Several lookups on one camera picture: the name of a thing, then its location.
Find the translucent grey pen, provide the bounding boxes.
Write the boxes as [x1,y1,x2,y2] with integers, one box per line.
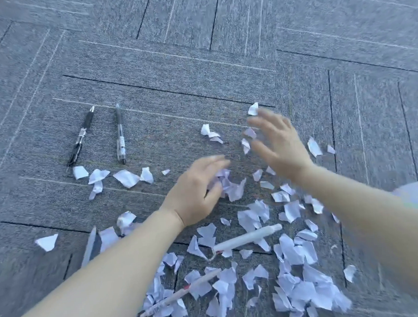
[78,226,100,268]

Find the thick white marker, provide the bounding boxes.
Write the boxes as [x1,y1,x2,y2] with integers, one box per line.
[209,223,285,258]

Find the white paper scraps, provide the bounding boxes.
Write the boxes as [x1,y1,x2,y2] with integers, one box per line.
[24,95,361,317]

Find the person's right forearm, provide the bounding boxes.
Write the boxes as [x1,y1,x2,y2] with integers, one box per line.
[290,154,418,317]

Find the person's left forearm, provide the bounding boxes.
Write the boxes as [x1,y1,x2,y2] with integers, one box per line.
[0,207,192,317]

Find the clear barrel grey grip pen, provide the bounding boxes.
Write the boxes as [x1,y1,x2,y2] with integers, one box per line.
[112,103,128,166]

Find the person's left hand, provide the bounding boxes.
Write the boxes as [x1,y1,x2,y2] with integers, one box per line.
[155,154,236,230]

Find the black grip pen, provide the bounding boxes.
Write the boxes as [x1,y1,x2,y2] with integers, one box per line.
[62,106,101,172]

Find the person's right hand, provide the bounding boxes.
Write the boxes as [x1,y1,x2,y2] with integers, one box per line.
[245,103,316,190]

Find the slim white red print pen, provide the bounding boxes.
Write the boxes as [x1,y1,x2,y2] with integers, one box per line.
[136,268,226,317]

